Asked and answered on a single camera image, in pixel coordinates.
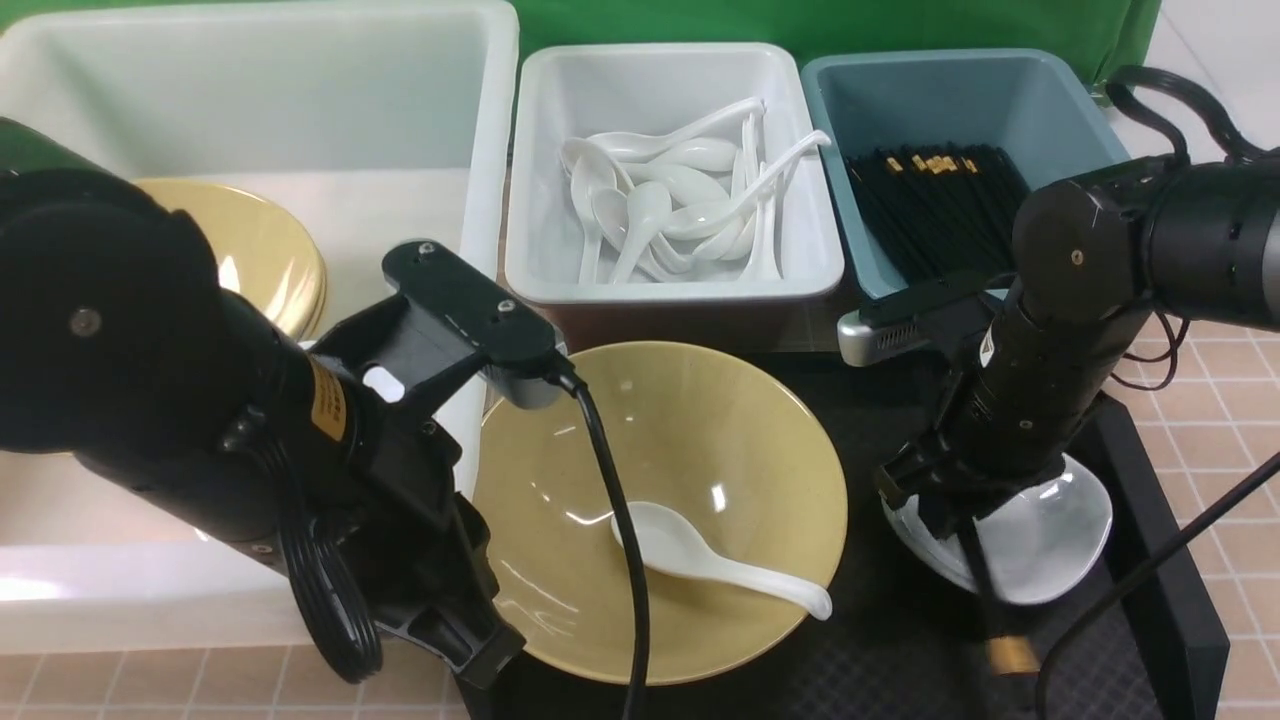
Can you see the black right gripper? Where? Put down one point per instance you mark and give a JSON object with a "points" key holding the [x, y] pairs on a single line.
{"points": [[949, 492]]}

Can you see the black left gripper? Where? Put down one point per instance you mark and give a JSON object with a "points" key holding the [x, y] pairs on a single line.
{"points": [[372, 533]]}

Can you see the white square sauce dish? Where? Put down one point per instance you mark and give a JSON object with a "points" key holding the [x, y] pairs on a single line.
{"points": [[1043, 542]]}

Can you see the black chopstick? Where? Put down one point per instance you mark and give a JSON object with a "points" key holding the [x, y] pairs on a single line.
{"points": [[1009, 654]]}

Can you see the white ceramic soup spoon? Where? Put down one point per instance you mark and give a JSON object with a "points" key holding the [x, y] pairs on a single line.
{"points": [[670, 544]]}

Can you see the yellow noodle bowl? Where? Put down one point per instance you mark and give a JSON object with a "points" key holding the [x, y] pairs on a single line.
{"points": [[700, 432]]}

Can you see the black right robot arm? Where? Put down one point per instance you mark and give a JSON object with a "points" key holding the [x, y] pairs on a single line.
{"points": [[1095, 256]]}

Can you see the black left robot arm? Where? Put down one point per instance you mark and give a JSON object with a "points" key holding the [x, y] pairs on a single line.
{"points": [[117, 349]]}

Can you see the black serving tray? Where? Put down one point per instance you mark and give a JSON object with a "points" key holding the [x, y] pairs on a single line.
{"points": [[905, 644]]}

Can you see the pile of black chopsticks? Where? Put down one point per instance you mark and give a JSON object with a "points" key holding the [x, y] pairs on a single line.
{"points": [[937, 210]]}

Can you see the blue-grey chopstick tray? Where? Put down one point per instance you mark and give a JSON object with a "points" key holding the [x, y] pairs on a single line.
{"points": [[1024, 101]]}

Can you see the white spoon in tray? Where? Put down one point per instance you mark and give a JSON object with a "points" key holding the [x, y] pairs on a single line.
{"points": [[631, 222]]}

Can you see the stack of yellow bowls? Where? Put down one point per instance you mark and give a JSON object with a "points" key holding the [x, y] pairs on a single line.
{"points": [[264, 253]]}

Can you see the white spoon upper tray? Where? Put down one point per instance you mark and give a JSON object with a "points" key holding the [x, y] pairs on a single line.
{"points": [[630, 146]]}

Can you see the large translucent white bin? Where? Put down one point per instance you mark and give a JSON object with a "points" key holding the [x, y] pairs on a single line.
{"points": [[372, 122]]}

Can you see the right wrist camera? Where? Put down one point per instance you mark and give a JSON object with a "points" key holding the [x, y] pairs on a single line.
{"points": [[900, 320]]}

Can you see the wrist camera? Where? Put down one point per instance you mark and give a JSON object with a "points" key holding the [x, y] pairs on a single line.
{"points": [[900, 320], [460, 324]]}

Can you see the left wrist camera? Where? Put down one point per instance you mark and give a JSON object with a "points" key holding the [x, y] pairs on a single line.
{"points": [[460, 324]]}

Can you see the white spoon long handle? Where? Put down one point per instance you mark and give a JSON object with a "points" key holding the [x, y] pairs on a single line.
{"points": [[702, 220]]}

